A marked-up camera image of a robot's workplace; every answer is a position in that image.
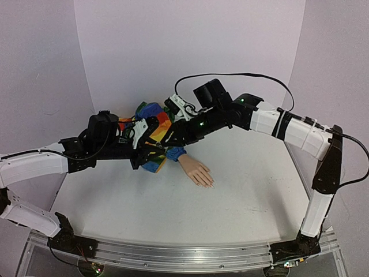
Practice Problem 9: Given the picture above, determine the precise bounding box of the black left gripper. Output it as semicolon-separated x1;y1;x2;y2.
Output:
97;138;164;170

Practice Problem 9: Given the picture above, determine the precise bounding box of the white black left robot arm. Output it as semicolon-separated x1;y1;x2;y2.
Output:
1;110;163;252

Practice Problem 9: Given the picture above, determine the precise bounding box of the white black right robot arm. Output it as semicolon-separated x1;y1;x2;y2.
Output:
165;79;342;261

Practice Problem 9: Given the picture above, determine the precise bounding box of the rainbow striped cloth sleeve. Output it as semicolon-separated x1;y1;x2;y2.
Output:
119;102;187;173

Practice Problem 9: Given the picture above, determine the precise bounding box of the mannequin hand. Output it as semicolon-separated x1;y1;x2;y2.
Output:
178;154;214;188

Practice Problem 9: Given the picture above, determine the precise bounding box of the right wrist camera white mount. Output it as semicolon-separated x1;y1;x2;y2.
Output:
164;94;201;121

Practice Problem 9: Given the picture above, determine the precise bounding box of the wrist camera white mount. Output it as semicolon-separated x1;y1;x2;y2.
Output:
164;94;201;121
133;117;159;149

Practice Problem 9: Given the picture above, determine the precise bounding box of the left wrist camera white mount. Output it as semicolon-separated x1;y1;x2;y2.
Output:
133;117;159;149

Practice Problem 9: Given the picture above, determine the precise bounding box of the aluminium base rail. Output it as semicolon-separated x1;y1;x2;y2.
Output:
16;231;347;276

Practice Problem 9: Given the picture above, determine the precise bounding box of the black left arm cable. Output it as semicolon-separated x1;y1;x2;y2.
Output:
0;148;116;165

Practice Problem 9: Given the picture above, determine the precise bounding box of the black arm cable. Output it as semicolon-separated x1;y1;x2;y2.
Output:
174;72;369;188
0;148;116;165

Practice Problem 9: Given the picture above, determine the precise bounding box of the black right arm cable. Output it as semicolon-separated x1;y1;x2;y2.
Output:
174;72;369;188

